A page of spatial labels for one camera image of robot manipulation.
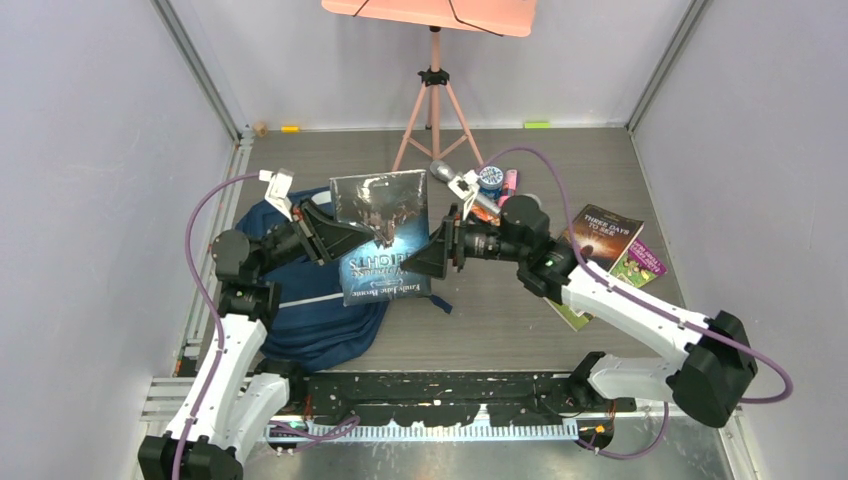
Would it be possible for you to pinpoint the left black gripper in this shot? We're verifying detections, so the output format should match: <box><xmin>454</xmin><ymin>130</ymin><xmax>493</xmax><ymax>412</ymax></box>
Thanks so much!
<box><xmin>254</xmin><ymin>196</ymin><xmax>372</xmax><ymax>279</ymax></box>

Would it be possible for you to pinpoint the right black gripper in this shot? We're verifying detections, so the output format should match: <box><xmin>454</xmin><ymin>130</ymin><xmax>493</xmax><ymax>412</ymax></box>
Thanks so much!
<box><xmin>401</xmin><ymin>204</ymin><xmax>527</xmax><ymax>281</ymax></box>

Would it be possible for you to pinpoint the dark blue fantasy book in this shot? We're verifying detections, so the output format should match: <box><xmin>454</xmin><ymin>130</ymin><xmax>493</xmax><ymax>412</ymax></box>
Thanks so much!
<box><xmin>329</xmin><ymin>169</ymin><xmax>431</xmax><ymax>306</ymax></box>

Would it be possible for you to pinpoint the navy blue student backpack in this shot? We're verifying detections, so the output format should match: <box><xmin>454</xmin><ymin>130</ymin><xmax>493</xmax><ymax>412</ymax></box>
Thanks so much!
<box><xmin>235</xmin><ymin>200</ymin><xmax>452</xmax><ymax>372</ymax></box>

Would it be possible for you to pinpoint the brown cover book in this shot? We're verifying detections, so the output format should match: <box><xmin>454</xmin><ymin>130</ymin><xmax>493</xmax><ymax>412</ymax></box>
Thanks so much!
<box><xmin>572</xmin><ymin>204</ymin><xmax>644</xmax><ymax>271</ymax></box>

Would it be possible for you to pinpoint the purple magenta booklet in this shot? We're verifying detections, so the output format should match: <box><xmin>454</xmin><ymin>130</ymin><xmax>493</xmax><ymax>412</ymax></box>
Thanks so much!
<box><xmin>610</xmin><ymin>239</ymin><xmax>667</xmax><ymax>288</ymax></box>

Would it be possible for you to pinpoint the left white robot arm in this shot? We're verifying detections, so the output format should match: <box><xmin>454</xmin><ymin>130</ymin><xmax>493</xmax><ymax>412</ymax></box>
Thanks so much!
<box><xmin>138</xmin><ymin>199</ymin><xmax>373</xmax><ymax>479</ymax></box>

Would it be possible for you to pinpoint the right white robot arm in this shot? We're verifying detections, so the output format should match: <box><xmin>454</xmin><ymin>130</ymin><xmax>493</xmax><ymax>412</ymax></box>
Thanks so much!
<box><xmin>402</xmin><ymin>195</ymin><xmax>758</xmax><ymax>428</ymax></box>

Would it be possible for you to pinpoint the silver microphone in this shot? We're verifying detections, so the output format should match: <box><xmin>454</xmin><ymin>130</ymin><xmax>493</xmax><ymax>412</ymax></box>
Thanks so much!
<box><xmin>429</xmin><ymin>160</ymin><xmax>501</xmax><ymax>220</ymax></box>

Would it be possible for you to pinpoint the blue patterned round tin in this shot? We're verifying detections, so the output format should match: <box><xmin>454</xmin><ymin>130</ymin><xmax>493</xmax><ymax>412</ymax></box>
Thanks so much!
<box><xmin>478</xmin><ymin>165</ymin><xmax>505</xmax><ymax>201</ymax></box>

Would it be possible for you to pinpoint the pink highlighter marker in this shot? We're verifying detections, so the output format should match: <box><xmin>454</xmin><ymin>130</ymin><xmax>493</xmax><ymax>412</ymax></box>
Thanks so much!
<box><xmin>497</xmin><ymin>169</ymin><xmax>519</xmax><ymax>207</ymax></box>

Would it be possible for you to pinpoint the clear small round container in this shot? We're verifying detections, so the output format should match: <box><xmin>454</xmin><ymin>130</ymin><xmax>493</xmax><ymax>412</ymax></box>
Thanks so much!
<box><xmin>519</xmin><ymin>193</ymin><xmax>542</xmax><ymax>207</ymax></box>

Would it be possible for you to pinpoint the small cork piece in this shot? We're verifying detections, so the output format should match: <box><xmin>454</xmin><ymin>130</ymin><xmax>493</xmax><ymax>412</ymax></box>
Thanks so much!
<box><xmin>253</xmin><ymin>121</ymin><xmax>269</xmax><ymax>138</ymax></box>

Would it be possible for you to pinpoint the pink music stand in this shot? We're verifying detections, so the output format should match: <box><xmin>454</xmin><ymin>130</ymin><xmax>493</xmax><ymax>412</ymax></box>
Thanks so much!
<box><xmin>321</xmin><ymin>0</ymin><xmax>537</xmax><ymax>171</ymax></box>

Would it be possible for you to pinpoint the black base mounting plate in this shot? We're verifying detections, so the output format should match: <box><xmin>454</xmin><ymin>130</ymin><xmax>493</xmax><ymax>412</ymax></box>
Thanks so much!
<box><xmin>304</xmin><ymin>371</ymin><xmax>636</xmax><ymax>427</ymax></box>

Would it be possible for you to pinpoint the green yellow booklet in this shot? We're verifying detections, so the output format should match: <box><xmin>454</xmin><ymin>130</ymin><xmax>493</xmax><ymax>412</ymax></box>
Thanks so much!
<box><xmin>544</xmin><ymin>298</ymin><xmax>595</xmax><ymax>332</ymax></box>

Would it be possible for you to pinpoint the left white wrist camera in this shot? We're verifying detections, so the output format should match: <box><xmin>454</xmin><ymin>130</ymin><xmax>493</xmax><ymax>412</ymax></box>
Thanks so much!
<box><xmin>259</xmin><ymin>169</ymin><xmax>294</xmax><ymax>221</ymax></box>

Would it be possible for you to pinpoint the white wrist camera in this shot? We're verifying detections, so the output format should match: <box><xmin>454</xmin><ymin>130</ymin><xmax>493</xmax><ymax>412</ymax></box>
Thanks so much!
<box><xmin>259</xmin><ymin>169</ymin><xmax>294</xmax><ymax>221</ymax></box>
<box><xmin>448</xmin><ymin>169</ymin><xmax>479</xmax><ymax>210</ymax></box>

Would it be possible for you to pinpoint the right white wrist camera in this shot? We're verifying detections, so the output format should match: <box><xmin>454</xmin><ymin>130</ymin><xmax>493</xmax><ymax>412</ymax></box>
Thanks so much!
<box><xmin>448</xmin><ymin>169</ymin><xmax>479</xmax><ymax>210</ymax></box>

